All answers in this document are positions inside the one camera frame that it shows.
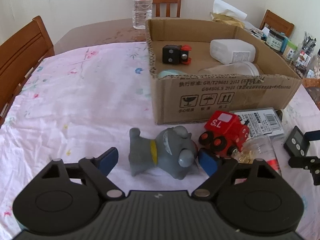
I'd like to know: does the grey toy dog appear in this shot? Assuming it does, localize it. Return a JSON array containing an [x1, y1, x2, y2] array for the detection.
[[129, 126, 199, 180]]

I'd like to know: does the teal round case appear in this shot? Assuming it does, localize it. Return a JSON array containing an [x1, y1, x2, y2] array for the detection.
[[157, 70, 187, 78]]

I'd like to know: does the clear jar of pens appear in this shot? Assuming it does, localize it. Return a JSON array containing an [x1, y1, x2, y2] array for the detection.
[[292, 31, 317, 73]]

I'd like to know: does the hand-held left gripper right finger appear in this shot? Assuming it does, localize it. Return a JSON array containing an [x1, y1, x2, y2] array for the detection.
[[190, 149, 282, 198]]

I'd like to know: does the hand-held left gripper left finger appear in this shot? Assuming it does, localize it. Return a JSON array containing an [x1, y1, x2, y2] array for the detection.
[[40, 147, 124, 201]]

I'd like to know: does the pink floral cloth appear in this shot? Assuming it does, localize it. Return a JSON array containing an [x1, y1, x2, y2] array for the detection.
[[0, 41, 320, 240]]

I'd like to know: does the clear plastic jar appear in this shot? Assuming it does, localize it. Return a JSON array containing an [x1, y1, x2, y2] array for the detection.
[[199, 62, 260, 77]]

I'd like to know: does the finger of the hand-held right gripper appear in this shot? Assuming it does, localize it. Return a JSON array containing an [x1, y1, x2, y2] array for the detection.
[[288, 155, 320, 186], [304, 131, 320, 143]]

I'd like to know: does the stack of papers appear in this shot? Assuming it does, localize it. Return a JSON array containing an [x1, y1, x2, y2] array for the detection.
[[246, 26, 268, 40]]

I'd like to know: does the clear water bottle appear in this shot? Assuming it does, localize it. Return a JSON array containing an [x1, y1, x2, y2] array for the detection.
[[132, 0, 153, 30]]

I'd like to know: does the black timer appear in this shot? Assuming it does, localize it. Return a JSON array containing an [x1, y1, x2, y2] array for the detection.
[[284, 126, 311, 158]]

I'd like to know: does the yellow tissue pack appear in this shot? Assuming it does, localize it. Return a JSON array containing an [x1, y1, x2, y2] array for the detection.
[[209, 0, 248, 28]]

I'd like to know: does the large clear jar black lid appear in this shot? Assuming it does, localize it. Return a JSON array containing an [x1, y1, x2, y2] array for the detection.
[[304, 54, 320, 88]]

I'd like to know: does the red toy train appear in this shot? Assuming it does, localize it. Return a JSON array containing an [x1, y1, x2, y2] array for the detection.
[[199, 111, 250, 158]]

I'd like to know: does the grey labelled flat packet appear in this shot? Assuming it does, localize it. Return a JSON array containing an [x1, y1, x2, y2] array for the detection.
[[229, 108, 285, 139]]

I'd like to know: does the frosted white plastic container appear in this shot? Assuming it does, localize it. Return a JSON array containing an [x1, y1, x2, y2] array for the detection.
[[209, 39, 256, 64]]

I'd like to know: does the dark jar with black lid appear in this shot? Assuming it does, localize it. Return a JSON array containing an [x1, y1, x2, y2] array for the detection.
[[266, 29, 288, 53]]

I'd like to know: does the cardboard box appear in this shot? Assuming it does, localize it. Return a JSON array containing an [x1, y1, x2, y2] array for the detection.
[[145, 17, 302, 125]]

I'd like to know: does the green lidded small container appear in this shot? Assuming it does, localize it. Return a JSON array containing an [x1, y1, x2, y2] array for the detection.
[[282, 40, 297, 61]]

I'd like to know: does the black toy train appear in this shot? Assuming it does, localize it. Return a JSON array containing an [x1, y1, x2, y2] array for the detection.
[[162, 44, 192, 65]]

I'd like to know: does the clear bottle of yellow capsules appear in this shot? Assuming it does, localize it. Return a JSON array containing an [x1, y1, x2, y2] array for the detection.
[[232, 135, 282, 178]]

